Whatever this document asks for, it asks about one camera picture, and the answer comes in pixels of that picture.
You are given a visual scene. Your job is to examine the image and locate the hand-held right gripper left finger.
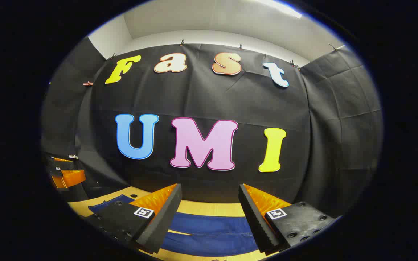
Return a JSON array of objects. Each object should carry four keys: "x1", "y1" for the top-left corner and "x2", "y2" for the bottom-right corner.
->
[{"x1": 85, "y1": 183, "x2": 183, "y2": 254}]

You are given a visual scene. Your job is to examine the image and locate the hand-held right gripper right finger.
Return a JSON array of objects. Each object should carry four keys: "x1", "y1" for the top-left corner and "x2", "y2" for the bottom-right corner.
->
[{"x1": 238, "y1": 183, "x2": 336, "y2": 254}]

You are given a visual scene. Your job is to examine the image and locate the blue denim jeans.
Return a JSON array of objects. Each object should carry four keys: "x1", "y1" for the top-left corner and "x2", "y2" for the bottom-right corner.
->
[{"x1": 87, "y1": 195, "x2": 260, "y2": 257}]

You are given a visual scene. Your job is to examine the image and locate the black backdrop cloth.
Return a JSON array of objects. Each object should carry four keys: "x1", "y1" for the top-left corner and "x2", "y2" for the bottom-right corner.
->
[{"x1": 40, "y1": 36, "x2": 384, "y2": 218}]

